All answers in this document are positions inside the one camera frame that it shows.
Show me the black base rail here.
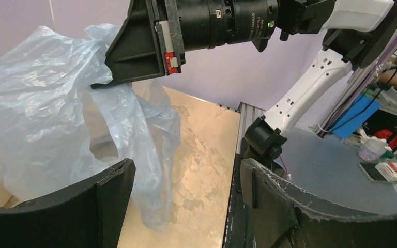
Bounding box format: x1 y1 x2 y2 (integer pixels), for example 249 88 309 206
222 154 255 248

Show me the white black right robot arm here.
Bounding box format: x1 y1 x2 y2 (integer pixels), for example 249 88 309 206
92 1 397 247

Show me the light blue plastic trash bag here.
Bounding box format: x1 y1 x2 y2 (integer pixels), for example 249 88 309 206
0 24 181 231

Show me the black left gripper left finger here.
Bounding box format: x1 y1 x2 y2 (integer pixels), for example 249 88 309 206
0 159 135 247

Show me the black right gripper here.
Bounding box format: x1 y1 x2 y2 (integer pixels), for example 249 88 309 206
89 0 220 90

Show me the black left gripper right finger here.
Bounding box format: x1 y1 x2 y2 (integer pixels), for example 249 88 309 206
240 159 397 247

